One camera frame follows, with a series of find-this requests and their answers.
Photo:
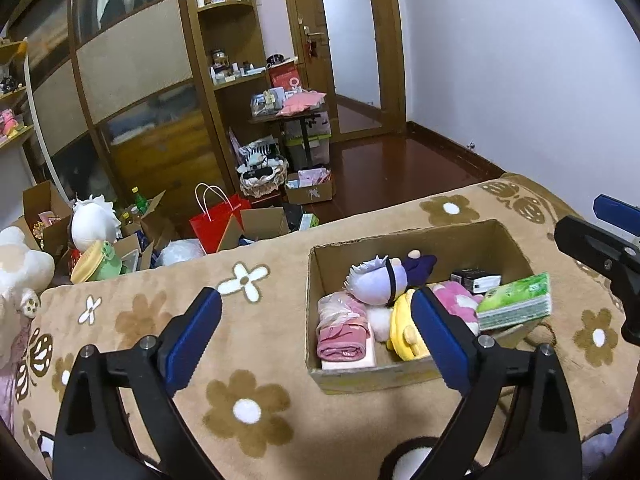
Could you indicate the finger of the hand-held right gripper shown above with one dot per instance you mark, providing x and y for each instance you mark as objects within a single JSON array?
[
  {"x": 590, "y": 245},
  {"x": 617, "y": 212}
]

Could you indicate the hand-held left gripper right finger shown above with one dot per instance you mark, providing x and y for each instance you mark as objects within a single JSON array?
[{"x": 445, "y": 342}]

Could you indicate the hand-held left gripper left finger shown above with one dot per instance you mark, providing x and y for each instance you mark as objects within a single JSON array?
[{"x": 192, "y": 342}]

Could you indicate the pink plush toy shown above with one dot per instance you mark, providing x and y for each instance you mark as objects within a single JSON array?
[{"x": 457, "y": 300}]

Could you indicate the black tissue pack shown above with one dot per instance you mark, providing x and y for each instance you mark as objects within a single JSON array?
[{"x": 475, "y": 277}]

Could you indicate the printed cardboard box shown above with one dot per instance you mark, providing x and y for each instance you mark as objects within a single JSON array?
[{"x": 380, "y": 377}]

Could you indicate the green tissue pack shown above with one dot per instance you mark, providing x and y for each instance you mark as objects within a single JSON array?
[{"x": 515, "y": 301}]

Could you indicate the white-haired plush doll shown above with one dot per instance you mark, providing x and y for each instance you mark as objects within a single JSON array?
[{"x": 375, "y": 280}]

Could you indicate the pink cloth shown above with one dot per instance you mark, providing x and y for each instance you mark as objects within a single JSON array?
[
  {"x": 300, "y": 102},
  {"x": 342, "y": 345}
]

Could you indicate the beige floral blanket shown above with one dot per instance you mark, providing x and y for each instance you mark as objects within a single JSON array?
[{"x": 250, "y": 320}]

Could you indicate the white fluffy plush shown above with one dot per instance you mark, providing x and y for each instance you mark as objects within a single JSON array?
[{"x": 180, "y": 252}]

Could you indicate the low cardboard box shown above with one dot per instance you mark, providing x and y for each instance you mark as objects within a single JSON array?
[{"x": 135, "y": 255}]

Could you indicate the green frog plush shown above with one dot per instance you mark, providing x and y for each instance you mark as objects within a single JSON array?
[{"x": 102, "y": 265}]

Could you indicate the red paper bag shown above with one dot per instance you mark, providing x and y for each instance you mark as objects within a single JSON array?
[{"x": 215, "y": 225}]

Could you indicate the open cardboard box with bottles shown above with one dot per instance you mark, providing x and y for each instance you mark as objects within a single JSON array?
[{"x": 160, "y": 225}]

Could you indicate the open empty cardboard box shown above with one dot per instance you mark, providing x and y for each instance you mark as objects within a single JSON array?
[{"x": 260, "y": 225}]

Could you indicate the green plastic bottle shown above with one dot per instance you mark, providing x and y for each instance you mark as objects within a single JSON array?
[{"x": 140, "y": 201}]

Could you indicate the large white-haired plush head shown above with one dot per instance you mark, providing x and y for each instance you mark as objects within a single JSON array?
[{"x": 95, "y": 222}]

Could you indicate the wicker basket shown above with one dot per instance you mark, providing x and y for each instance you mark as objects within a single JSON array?
[{"x": 262, "y": 180}]

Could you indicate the cream teddy bear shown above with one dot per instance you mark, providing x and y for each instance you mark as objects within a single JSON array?
[{"x": 20, "y": 270}]

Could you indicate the small cardboard box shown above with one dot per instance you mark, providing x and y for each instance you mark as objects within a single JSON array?
[{"x": 310, "y": 191}]

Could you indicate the brown cardboard box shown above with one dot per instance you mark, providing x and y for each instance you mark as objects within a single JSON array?
[{"x": 45, "y": 210}]

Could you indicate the striped plush toy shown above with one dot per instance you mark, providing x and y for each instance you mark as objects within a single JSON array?
[{"x": 257, "y": 152}]

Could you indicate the storage box under table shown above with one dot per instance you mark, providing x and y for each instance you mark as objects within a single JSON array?
[{"x": 317, "y": 137}]

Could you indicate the small folding table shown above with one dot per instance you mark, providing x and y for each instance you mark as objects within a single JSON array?
[{"x": 300, "y": 120}]

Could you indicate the wooden wardrobe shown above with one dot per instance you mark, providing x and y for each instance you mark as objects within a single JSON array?
[{"x": 130, "y": 75}]

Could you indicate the red gift box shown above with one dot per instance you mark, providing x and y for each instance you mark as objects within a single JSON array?
[{"x": 284, "y": 76}]

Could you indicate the wooden corner shelf unit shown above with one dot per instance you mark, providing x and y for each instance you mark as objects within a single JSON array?
[{"x": 230, "y": 45}]

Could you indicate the wooden door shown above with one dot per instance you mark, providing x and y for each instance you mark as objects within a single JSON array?
[{"x": 312, "y": 35}]

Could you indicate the wooden door frame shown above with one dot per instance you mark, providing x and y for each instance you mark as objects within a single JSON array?
[{"x": 385, "y": 45}]

